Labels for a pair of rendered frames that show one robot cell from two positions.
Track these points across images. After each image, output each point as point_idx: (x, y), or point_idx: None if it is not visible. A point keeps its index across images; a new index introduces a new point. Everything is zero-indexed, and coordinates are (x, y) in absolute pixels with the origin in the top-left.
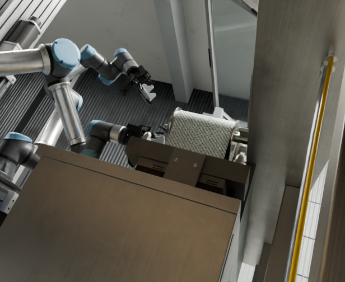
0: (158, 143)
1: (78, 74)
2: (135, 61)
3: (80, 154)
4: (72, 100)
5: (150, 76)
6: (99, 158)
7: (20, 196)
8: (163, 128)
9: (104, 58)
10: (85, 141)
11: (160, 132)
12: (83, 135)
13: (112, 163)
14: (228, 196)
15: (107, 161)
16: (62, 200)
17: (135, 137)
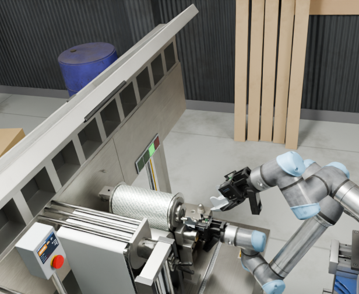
0: (191, 204)
1: (358, 219)
2: (260, 165)
3: (237, 223)
4: (299, 226)
5: (225, 175)
6: (240, 258)
7: None
8: (183, 262)
9: (310, 175)
10: (268, 263)
11: (186, 268)
12: (273, 258)
13: (215, 218)
14: None
15: (218, 219)
16: None
17: (208, 207)
